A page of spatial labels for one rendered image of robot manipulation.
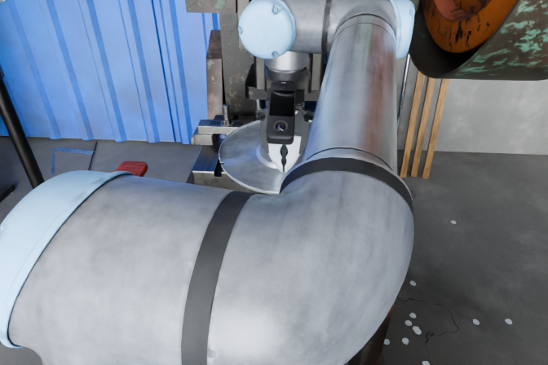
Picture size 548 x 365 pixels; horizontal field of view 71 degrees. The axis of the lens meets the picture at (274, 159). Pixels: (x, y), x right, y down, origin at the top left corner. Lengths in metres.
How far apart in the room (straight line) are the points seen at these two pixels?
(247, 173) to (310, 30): 0.35
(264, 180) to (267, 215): 0.54
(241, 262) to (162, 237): 0.04
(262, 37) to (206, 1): 0.29
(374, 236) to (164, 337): 0.12
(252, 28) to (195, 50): 1.66
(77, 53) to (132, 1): 0.46
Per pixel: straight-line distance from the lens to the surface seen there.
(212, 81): 1.24
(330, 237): 0.20
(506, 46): 0.67
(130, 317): 0.21
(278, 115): 0.63
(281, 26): 0.50
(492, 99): 2.46
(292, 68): 0.65
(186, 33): 2.16
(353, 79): 0.35
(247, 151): 0.83
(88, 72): 2.44
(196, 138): 1.02
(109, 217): 0.23
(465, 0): 0.96
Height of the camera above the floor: 1.22
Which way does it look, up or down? 33 degrees down
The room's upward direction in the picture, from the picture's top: straight up
